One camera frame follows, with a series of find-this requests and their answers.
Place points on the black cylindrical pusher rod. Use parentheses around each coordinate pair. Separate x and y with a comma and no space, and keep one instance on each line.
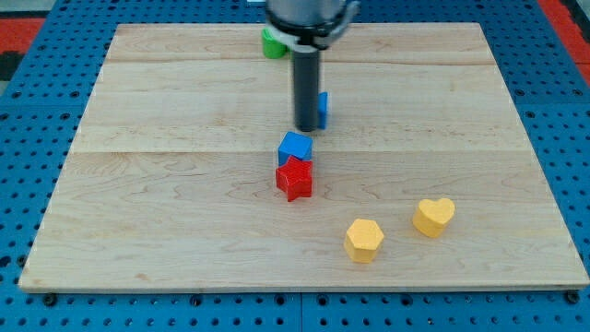
(305,74)

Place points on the blue cube block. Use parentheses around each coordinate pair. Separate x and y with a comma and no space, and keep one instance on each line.
(294,145)

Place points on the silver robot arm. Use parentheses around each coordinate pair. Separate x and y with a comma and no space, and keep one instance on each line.
(306,28)

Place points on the blue triangle block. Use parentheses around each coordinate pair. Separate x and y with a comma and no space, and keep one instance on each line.
(322,110)

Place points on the green block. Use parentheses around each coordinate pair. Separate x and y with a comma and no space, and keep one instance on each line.
(272,48)

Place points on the red star block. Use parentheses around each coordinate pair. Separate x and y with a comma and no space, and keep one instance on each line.
(295,178)

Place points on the wooden board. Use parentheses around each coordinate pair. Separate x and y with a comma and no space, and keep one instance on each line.
(169,184)

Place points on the yellow hexagon block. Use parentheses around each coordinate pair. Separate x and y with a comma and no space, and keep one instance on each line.
(363,240)

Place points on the yellow heart block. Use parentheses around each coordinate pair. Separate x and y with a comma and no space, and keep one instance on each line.
(431,217)

